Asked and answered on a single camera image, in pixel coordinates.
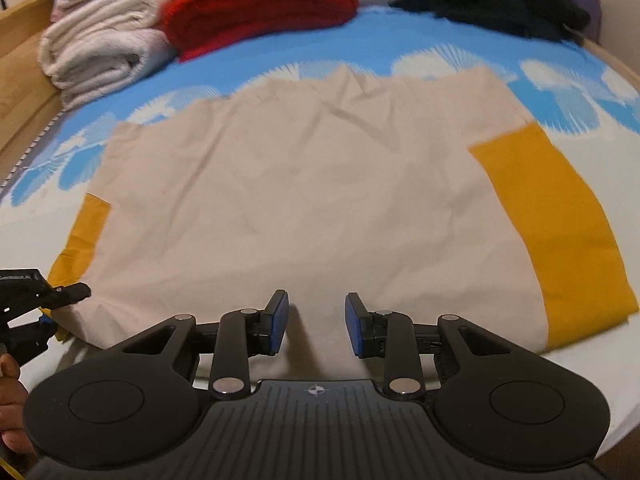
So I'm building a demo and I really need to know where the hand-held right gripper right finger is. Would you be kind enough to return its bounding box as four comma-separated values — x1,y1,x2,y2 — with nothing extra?
344,291,508,402

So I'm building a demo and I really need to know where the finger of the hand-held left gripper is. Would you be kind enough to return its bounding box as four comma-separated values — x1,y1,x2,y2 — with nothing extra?
47,282,92,308
0,316,58,367

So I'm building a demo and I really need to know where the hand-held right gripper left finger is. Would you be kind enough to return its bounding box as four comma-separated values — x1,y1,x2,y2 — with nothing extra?
117,289,291,402

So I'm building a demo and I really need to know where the beige and yellow hooded jacket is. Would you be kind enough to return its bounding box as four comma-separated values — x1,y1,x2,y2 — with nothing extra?
46,64,640,356

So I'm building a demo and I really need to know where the pile of black clothes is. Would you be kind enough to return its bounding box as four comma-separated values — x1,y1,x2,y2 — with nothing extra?
389,0,592,43

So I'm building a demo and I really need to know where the person's left hand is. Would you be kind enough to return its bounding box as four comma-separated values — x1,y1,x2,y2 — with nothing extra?
0,352,32,457

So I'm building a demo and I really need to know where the folded white fleece blanket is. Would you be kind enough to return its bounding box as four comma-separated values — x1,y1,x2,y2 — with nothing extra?
39,0,173,110

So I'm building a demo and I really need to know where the folded red blanket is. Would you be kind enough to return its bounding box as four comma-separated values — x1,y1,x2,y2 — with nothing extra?
161,0,360,63

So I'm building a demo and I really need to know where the blue and white patterned bedsheet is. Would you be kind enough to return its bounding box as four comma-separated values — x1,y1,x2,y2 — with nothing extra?
0,2,640,461

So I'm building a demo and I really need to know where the yellow cable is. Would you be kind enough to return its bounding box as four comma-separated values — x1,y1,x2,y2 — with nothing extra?
0,452,22,480

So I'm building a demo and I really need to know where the wooden bed frame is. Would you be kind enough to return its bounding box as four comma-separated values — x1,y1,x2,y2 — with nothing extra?
0,0,65,181

